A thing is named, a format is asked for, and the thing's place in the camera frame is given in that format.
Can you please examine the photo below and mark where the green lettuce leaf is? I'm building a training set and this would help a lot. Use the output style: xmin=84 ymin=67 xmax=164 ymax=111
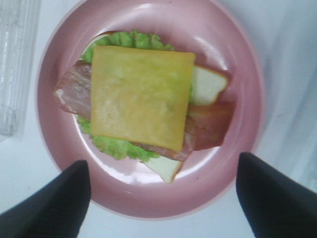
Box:
xmin=76 ymin=29 xmax=194 ymax=163

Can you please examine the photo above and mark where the pink round plate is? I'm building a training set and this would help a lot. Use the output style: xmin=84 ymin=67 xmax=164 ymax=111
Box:
xmin=37 ymin=0 xmax=264 ymax=220

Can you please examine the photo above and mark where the toast bread slice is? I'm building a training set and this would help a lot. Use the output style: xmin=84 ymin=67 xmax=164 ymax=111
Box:
xmin=83 ymin=31 xmax=230 ymax=184

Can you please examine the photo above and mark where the clear left plastic tray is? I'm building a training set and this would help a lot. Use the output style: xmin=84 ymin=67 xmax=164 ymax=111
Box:
xmin=0 ymin=0 xmax=41 ymax=141

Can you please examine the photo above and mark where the yellow cheese slice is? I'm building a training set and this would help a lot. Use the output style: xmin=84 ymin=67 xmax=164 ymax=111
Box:
xmin=91 ymin=46 xmax=196 ymax=151

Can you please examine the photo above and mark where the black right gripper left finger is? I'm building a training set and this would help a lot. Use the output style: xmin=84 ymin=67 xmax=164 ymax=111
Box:
xmin=0 ymin=160 xmax=91 ymax=238

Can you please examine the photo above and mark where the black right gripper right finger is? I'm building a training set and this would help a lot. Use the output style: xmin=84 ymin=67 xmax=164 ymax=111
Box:
xmin=236 ymin=152 xmax=317 ymax=238

